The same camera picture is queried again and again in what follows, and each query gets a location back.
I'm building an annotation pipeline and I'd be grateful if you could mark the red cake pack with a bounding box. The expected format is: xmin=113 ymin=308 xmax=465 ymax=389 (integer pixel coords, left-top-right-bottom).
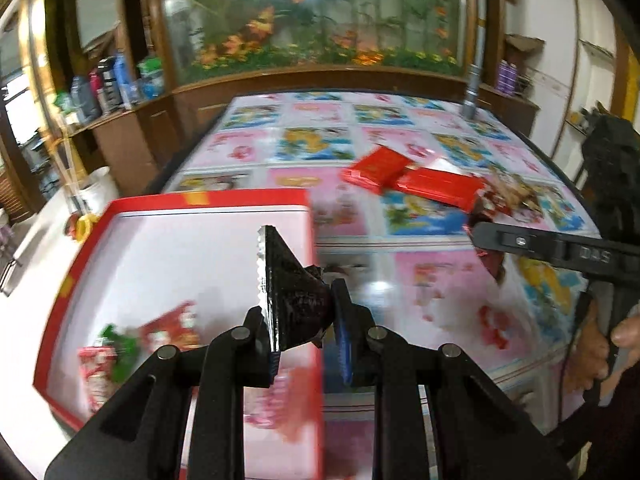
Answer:
xmin=341 ymin=145 xmax=413 ymax=195
xmin=394 ymin=168 xmax=486 ymax=214

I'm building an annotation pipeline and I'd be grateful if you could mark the red gift box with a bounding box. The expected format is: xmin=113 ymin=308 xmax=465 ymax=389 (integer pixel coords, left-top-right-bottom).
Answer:
xmin=34 ymin=188 xmax=322 ymax=479

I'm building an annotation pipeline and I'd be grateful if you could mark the red flower snack packet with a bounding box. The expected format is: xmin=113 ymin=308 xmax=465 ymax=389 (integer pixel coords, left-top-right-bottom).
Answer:
xmin=139 ymin=301 xmax=201 ymax=353

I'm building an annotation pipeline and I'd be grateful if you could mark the silver flashlight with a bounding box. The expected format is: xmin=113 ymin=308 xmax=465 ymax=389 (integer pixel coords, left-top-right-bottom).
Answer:
xmin=461 ymin=64 xmax=482 ymax=120

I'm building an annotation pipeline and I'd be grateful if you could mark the red patterned snack bag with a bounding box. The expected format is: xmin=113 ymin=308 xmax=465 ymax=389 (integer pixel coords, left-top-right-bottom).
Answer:
xmin=465 ymin=188 xmax=506 ymax=285

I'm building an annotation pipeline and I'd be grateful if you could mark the red date snack packet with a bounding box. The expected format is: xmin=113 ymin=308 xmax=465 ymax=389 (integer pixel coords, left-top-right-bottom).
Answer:
xmin=78 ymin=346 xmax=117 ymax=413

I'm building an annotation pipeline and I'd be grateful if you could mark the glass flower display cabinet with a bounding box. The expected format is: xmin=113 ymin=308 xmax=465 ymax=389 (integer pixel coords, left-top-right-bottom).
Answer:
xmin=158 ymin=0 xmax=474 ymax=86

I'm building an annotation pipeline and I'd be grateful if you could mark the brown snack bag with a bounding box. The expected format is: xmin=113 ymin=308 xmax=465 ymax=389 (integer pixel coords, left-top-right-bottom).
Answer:
xmin=487 ymin=168 xmax=544 ymax=223

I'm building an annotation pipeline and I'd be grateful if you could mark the white bucket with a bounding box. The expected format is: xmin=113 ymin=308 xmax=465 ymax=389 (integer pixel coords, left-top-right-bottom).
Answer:
xmin=79 ymin=166 xmax=119 ymax=216

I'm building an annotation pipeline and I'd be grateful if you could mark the green snack packet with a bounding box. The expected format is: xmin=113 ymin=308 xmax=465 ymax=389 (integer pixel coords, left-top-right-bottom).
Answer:
xmin=100 ymin=324 xmax=140 ymax=385

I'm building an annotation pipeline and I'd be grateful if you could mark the right hand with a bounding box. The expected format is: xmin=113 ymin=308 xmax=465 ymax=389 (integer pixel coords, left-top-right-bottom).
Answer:
xmin=563 ymin=300 xmax=639 ymax=400

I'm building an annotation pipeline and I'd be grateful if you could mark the dark purple snack packet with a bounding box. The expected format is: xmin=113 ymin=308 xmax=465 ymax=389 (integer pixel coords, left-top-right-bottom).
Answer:
xmin=256 ymin=226 xmax=335 ymax=377

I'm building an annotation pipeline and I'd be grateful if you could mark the colourful patterned tablecloth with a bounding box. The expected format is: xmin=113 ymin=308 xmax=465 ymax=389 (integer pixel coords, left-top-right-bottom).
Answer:
xmin=167 ymin=91 xmax=597 ymax=431

